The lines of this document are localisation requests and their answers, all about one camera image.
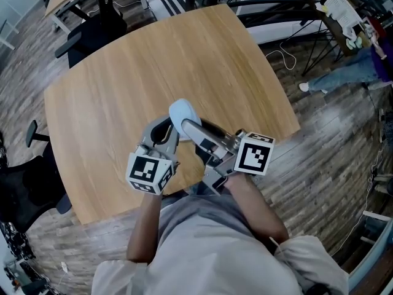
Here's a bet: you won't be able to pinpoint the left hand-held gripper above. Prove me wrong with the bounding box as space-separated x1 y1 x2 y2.
125 116 181 196

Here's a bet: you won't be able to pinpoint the white stool frame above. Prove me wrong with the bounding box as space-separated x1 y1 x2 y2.
348 210 393 283

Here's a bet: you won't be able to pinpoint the long thin white cable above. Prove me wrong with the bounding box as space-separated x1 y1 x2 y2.
330 151 385 258

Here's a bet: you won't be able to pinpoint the black high-back office chair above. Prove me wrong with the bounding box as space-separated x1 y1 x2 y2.
54 0 128 69

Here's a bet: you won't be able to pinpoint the white looped floor cable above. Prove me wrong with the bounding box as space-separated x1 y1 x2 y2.
265 39 298 71

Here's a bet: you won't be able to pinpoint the person's right forearm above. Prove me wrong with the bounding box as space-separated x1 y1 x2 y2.
226 173 290 246

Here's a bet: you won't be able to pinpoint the person's light grey top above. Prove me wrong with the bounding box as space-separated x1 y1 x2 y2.
91 191 350 295

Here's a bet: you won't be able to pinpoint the black hairpin-leg side table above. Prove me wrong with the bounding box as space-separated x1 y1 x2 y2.
302 0 373 77

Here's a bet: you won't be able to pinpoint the dark-topped white-legged table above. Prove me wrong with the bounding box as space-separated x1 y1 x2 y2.
0 18 20 51

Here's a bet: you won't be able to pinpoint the person's left forearm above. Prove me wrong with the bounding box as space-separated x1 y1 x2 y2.
126 191 164 264

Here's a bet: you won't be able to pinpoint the white box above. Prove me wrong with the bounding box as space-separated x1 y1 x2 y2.
321 0 364 31

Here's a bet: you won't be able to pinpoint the black mesh office chair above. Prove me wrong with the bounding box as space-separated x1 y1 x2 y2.
0 119 73 234

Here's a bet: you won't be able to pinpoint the black metal railing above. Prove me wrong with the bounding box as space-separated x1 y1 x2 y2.
146 0 339 46

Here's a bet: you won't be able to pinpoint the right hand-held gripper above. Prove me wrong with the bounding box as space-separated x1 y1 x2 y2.
180 118 276 197

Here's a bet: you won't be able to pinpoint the person's blue jeans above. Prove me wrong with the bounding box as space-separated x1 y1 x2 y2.
160 179 235 209

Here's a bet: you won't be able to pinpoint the pale blue soap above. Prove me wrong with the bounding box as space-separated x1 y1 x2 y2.
168 98 203 143

